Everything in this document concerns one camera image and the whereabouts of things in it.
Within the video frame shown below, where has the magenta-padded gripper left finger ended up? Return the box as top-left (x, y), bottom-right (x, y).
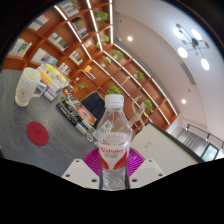
top-left (61, 147), bottom-right (102, 191)

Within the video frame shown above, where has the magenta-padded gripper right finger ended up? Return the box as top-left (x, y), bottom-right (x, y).
top-left (126, 147), bottom-right (167, 191)

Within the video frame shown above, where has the clear plastic water bottle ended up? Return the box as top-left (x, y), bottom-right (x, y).
top-left (95, 94), bottom-right (134, 192)

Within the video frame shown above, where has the grey curtain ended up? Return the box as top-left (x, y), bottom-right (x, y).
top-left (178, 129), bottom-right (206, 158)

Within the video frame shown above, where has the flat round red coaster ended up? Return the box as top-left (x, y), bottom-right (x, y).
top-left (26, 121), bottom-right (50, 147)

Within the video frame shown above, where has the wooden artist mannequin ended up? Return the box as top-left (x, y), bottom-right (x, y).
top-left (128, 95), bottom-right (149, 133)

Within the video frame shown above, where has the window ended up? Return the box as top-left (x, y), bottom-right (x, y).
top-left (201, 143), bottom-right (224, 163)

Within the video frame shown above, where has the dark office chair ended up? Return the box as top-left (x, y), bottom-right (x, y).
top-left (79, 92), bottom-right (108, 126)

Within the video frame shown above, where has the stack of colourful books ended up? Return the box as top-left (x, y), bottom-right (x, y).
top-left (37, 63), bottom-right (70, 101)

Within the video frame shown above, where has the white paper cup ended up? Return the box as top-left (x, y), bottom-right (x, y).
top-left (14, 67), bottom-right (48, 108)

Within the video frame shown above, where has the ceiling air vent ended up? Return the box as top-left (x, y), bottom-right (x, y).
top-left (181, 63), bottom-right (198, 86)

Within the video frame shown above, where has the multi-bulb ceiling lamp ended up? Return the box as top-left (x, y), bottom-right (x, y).
top-left (172, 23), bottom-right (211, 72)

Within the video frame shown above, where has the black track light rail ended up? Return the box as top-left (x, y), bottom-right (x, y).
top-left (184, 123), bottom-right (224, 144)

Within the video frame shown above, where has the wooden wall shelf unit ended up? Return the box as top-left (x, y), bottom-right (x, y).
top-left (1, 0), bottom-right (179, 133)

